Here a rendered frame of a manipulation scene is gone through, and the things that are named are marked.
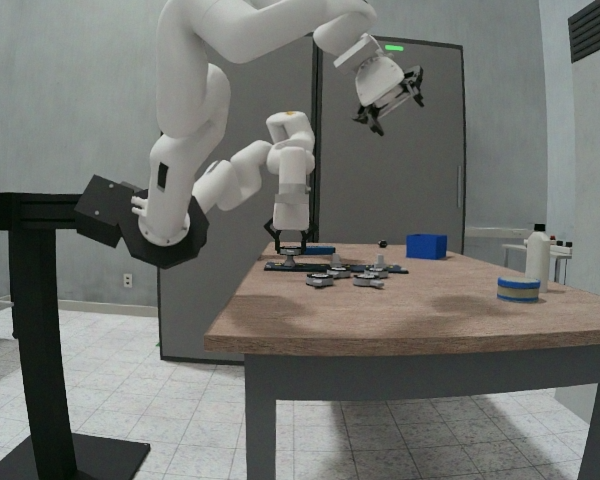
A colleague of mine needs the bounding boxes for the white plastic bottle with black cap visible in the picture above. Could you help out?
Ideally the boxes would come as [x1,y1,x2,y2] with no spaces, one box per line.
[525,224,551,293]

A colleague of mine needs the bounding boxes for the blue box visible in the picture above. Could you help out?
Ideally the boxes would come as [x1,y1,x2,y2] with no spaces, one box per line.
[406,234,447,260]

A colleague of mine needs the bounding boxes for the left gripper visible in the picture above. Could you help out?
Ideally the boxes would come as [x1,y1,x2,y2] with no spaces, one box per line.
[264,203,318,255]

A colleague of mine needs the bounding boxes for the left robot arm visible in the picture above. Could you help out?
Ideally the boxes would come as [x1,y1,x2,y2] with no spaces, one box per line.
[192,112,315,214]

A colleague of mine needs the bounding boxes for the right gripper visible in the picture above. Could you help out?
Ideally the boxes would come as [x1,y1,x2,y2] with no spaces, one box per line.
[350,57,424,136]

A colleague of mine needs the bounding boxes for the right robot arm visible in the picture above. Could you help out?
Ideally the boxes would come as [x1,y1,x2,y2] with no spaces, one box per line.
[131,0,394,246]

